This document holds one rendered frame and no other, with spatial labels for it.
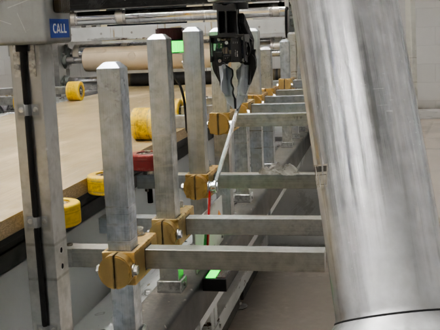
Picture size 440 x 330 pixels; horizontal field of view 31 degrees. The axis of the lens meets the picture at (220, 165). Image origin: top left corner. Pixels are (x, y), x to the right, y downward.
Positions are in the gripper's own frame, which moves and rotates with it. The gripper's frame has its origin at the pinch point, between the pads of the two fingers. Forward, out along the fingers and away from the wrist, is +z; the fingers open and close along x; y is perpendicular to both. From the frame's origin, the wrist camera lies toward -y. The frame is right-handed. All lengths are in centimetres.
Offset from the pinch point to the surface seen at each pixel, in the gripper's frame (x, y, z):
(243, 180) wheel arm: 1.0, 0.0, 16.4
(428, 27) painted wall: 80, -848, -9
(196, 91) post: -7.3, 4.2, -2.7
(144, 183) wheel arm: -20.7, 0.2, 16.9
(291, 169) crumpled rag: 11.0, 0.2, 14.2
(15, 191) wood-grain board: -32, 37, 11
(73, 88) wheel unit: -96, -148, 6
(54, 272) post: -6, 80, 12
